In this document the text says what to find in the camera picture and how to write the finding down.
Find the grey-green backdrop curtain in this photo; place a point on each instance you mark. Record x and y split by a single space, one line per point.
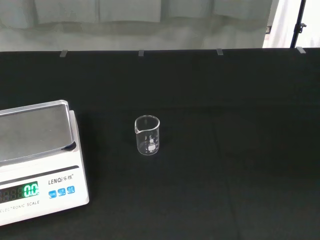
125 30

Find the grey tape strip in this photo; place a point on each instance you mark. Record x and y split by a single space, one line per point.
141 53
219 51
301 50
64 53

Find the black tripod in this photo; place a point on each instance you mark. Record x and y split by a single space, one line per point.
301 26

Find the black bench cloth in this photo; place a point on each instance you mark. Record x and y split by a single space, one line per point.
200 100

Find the white electronic balance, steel pan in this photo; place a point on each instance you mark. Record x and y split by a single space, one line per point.
62 175

